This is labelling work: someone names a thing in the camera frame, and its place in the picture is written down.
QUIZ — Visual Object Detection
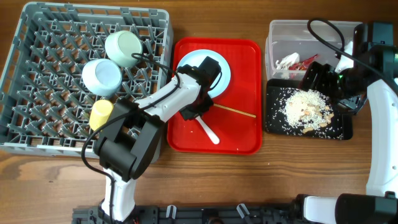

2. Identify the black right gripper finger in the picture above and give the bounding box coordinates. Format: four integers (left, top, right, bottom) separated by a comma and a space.
307, 62, 325, 90
299, 68, 313, 89

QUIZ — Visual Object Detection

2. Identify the wooden chopstick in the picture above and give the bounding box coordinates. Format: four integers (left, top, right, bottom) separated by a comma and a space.
214, 104, 256, 118

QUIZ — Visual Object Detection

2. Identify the white plastic fork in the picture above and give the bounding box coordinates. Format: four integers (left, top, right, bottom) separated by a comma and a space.
196, 116, 220, 145

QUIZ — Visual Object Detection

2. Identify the light blue plate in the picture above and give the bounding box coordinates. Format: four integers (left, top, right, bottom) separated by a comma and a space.
177, 49, 231, 98

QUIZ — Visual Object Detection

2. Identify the mint green bowl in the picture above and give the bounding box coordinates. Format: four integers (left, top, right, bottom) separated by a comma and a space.
105, 30, 143, 67

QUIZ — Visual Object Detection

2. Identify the yellow plastic cup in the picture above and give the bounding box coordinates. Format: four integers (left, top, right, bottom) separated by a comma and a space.
89, 100, 114, 131

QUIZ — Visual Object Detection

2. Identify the light blue small bowl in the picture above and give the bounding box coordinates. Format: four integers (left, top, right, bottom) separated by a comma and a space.
81, 58, 122, 96

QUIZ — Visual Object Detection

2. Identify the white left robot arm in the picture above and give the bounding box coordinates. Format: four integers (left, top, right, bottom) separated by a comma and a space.
93, 57, 221, 223

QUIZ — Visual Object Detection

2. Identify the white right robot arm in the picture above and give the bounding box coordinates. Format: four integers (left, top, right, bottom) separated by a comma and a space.
292, 22, 397, 223

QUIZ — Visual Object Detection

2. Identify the red wrapper waste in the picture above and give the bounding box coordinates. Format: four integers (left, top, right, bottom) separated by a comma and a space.
289, 54, 319, 70

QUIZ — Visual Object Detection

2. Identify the black waste tray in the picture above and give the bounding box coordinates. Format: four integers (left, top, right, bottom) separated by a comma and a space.
263, 78, 353, 140

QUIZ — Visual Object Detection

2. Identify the clear plastic waste bin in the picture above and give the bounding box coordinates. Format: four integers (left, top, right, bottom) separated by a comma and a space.
265, 20, 361, 80

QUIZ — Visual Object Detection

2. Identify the grey plastic dishwasher rack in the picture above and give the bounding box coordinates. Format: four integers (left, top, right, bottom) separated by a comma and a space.
1, 2, 174, 156

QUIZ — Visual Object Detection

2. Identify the pile of white rice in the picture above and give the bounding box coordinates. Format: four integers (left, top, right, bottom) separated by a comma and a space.
282, 89, 332, 130

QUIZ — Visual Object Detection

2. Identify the red plastic tray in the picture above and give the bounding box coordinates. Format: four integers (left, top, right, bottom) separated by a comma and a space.
167, 37, 262, 155

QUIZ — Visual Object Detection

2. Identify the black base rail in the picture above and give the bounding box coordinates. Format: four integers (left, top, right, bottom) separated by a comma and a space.
73, 198, 312, 224

